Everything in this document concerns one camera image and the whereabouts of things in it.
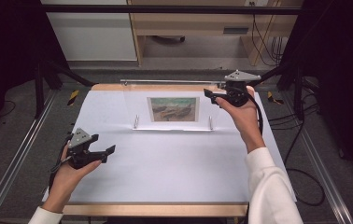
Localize clear acrylic photo frame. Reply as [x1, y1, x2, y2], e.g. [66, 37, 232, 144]
[120, 78, 229, 132]

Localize yellow clamp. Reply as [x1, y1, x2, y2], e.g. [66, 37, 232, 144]
[66, 90, 80, 106]
[266, 91, 285, 105]

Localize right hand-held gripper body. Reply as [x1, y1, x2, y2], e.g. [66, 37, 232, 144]
[222, 69, 262, 108]

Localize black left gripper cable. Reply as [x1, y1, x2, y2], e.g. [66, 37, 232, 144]
[48, 133, 75, 194]

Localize white cabinet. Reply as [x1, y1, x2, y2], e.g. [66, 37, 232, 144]
[39, 0, 138, 62]

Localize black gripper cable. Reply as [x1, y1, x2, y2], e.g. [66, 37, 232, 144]
[48, 133, 75, 194]
[245, 90, 326, 207]

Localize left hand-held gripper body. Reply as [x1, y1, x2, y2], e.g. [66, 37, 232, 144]
[50, 127, 105, 174]

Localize black metal stand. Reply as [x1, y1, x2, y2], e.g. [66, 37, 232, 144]
[34, 59, 95, 119]
[252, 60, 306, 121]

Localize black hanging wall cables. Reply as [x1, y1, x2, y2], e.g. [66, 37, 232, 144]
[248, 1, 289, 67]

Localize wooden table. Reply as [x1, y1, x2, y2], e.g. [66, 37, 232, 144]
[43, 83, 296, 218]

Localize yellow clamp right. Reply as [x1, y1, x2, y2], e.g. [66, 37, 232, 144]
[266, 91, 285, 105]

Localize person's right hand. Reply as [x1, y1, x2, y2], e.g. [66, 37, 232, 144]
[216, 85, 265, 147]

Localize person's left hand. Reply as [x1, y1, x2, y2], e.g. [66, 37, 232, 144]
[41, 145, 104, 215]

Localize black floor cables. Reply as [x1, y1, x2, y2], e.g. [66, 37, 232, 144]
[267, 77, 321, 132]

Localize yellow clamp left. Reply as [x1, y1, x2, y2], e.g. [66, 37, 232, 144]
[66, 90, 80, 106]

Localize black curtain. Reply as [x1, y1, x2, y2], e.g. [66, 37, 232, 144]
[0, 0, 70, 147]
[276, 0, 353, 191]

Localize painting print card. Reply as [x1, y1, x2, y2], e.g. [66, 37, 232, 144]
[147, 96, 201, 123]

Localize black crossbar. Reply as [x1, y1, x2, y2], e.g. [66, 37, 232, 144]
[40, 4, 302, 16]

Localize grey desk label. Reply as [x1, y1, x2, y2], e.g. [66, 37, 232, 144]
[222, 26, 250, 35]

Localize aluminium floor rail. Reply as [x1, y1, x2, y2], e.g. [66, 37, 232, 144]
[0, 90, 58, 224]
[280, 91, 353, 224]

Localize thin black floor cable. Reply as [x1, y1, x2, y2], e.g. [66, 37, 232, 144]
[0, 99, 17, 119]

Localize light wooden desk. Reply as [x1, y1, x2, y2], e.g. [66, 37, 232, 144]
[127, 0, 304, 67]

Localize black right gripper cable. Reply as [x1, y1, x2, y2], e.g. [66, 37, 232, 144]
[245, 90, 326, 207]

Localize white table sheet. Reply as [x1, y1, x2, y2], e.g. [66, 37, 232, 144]
[41, 90, 298, 205]

